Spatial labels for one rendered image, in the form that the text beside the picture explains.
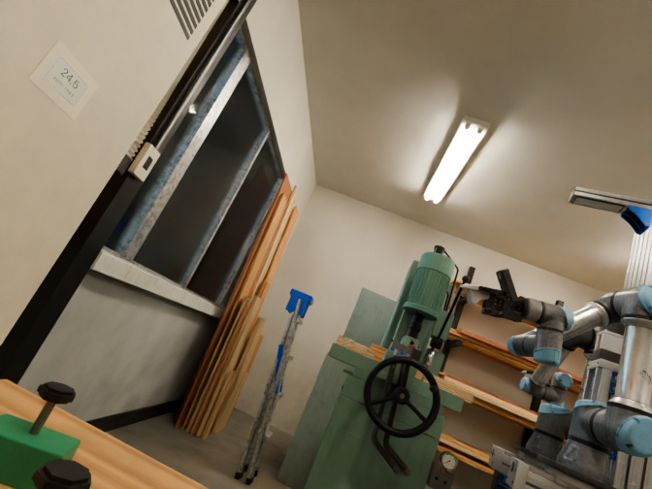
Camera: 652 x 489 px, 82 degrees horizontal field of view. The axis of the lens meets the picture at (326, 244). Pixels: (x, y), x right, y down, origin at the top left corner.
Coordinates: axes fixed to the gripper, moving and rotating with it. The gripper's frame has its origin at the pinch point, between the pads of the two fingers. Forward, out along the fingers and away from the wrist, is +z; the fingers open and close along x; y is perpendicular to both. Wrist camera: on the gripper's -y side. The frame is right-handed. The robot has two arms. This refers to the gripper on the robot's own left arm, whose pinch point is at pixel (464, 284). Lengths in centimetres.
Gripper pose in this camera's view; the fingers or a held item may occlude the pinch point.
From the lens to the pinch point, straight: 133.0
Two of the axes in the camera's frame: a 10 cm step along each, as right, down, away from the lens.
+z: -9.6, -2.7, 0.3
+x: -0.2, 1.9, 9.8
